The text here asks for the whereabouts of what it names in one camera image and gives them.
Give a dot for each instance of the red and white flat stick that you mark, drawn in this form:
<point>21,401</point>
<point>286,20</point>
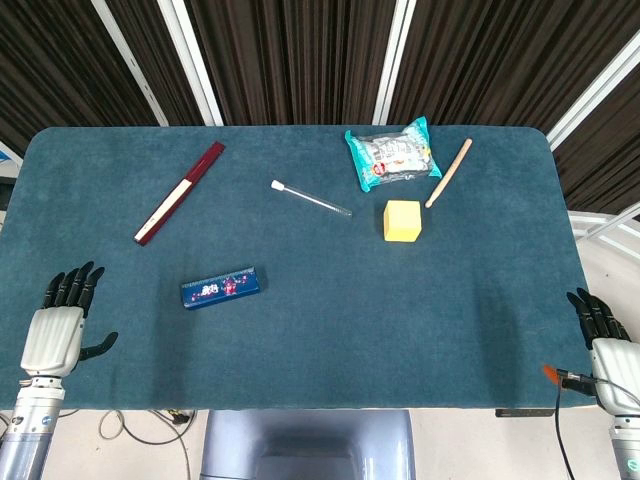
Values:
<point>177,195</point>

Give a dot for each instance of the blue printed glasses case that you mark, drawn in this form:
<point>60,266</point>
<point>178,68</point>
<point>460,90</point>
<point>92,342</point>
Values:
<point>222,288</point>

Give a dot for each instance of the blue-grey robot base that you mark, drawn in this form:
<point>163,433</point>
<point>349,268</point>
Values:
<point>305,445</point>

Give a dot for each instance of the yellow foam cube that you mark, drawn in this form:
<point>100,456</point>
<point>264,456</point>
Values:
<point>402,222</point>

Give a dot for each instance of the teal snack packet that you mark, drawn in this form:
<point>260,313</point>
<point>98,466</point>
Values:
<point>395,155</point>

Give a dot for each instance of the glass test tube white cap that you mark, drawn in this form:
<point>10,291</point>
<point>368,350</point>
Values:
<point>310,199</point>

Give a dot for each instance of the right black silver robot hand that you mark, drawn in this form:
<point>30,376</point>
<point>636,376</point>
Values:
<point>612,362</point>

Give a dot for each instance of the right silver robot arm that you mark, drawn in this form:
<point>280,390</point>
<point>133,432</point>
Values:
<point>626,445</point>

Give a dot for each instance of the wooden stick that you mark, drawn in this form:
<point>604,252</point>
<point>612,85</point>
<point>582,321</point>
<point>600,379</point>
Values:
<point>450,170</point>

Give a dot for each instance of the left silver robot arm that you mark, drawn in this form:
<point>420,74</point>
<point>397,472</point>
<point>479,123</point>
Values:
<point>30,430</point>

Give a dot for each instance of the dark brown pleated curtain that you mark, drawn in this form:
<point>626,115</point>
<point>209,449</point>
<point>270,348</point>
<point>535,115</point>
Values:
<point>300,55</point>

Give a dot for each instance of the blue-green table cloth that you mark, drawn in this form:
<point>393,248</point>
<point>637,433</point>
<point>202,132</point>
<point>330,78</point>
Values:
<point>320,325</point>

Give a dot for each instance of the white frame post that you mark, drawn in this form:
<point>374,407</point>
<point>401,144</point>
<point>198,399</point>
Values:
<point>595,87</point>
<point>394,60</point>
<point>191,65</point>
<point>131,65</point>

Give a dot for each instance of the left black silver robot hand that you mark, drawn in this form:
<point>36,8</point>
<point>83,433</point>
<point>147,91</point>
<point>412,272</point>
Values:
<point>52,340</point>

